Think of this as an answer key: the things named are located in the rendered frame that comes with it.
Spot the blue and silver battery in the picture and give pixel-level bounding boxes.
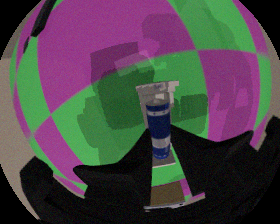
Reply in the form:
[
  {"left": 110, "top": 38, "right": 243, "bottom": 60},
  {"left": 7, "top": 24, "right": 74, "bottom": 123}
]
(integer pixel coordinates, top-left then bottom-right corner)
[{"left": 145, "top": 99, "right": 171, "bottom": 160}]

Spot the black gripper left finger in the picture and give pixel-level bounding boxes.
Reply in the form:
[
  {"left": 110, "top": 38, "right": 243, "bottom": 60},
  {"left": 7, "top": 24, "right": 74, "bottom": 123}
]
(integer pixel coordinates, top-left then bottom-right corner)
[{"left": 73, "top": 128, "right": 153, "bottom": 205}]

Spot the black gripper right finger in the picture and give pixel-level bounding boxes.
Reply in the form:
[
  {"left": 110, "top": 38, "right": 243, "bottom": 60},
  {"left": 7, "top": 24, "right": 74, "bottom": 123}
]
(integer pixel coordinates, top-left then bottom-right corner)
[{"left": 169, "top": 124, "right": 253, "bottom": 197}]

